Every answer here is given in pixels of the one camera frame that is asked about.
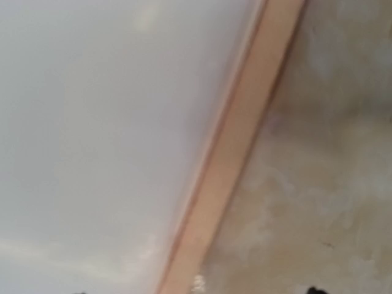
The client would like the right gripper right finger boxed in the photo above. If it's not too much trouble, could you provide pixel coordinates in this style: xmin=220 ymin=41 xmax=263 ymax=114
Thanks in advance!
xmin=307 ymin=286 xmax=328 ymax=294

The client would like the wooden red picture frame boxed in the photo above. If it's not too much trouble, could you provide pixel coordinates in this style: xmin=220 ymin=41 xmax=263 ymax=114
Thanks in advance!
xmin=157 ymin=1 xmax=305 ymax=293

